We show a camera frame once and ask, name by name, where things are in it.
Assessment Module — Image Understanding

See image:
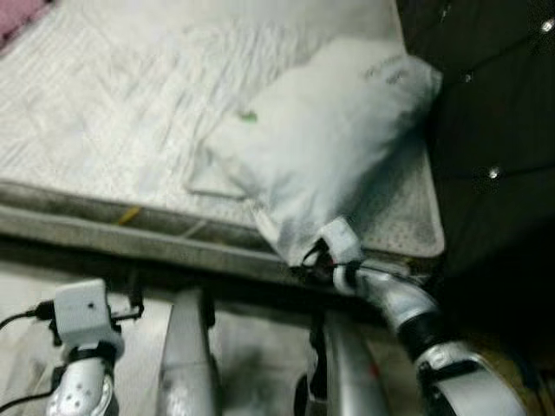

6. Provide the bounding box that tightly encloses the white pillow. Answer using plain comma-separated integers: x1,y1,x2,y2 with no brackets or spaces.
186,36,444,266

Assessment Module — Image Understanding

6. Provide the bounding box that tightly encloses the robot left leg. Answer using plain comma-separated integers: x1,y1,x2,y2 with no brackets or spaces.
158,290,220,416

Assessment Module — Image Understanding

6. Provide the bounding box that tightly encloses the white quilted mattress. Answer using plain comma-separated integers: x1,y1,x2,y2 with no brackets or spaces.
0,0,447,261

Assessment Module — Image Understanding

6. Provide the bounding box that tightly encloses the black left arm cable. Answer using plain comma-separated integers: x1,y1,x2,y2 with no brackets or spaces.
0,303,56,413

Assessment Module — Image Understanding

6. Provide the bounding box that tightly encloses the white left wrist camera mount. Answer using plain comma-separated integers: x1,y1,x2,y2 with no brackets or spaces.
52,279,123,348

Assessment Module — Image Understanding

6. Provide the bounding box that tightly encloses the robot leg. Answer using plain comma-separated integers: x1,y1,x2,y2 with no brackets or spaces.
158,290,220,416
295,308,392,416

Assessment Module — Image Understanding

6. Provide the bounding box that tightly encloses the robot right leg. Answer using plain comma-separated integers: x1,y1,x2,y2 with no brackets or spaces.
295,308,392,416

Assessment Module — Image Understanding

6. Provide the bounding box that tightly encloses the grey bed frame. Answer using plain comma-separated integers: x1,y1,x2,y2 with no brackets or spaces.
0,204,434,291

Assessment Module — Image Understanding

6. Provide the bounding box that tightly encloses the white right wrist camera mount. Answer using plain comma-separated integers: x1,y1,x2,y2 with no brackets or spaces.
319,218,364,270

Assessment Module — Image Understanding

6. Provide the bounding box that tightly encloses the black tufted headboard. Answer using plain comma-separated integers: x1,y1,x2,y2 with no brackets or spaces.
395,0,555,280

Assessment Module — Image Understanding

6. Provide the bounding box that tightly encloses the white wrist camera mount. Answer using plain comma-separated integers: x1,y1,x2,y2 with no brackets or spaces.
52,279,123,348
319,218,364,270

